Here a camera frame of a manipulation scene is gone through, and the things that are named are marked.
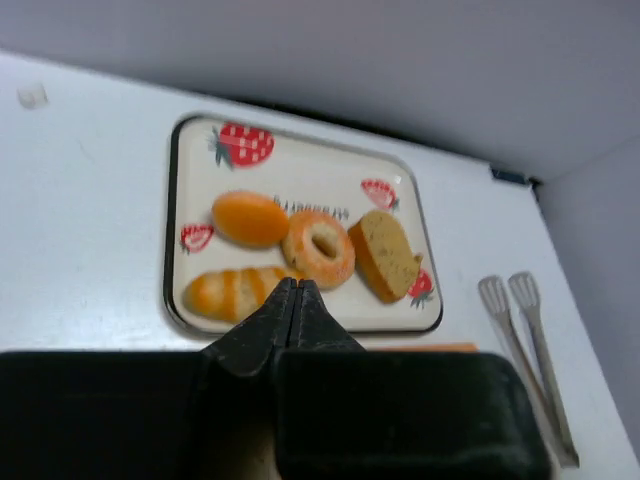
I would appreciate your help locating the stainless steel tongs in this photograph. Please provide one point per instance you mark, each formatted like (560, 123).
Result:
(515, 308)

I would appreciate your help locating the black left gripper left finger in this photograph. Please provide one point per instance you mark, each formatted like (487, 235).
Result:
(246, 349)

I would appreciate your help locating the round orange bun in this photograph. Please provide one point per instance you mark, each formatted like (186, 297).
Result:
(249, 219)

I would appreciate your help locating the blue label sticker right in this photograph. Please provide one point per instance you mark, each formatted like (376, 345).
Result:
(510, 176)

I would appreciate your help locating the strawberry print serving tray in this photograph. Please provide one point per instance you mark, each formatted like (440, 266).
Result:
(211, 156)

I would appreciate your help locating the striped long bread roll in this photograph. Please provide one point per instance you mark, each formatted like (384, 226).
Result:
(234, 294)

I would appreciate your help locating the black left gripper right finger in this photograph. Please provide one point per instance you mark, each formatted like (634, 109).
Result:
(313, 328)

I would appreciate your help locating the brown bread slice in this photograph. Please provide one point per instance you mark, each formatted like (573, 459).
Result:
(384, 256)

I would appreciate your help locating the orange cloth placemat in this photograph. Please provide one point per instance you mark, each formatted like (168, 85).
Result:
(451, 347)

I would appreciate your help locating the sugared bagel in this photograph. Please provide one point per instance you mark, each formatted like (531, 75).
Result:
(318, 246)

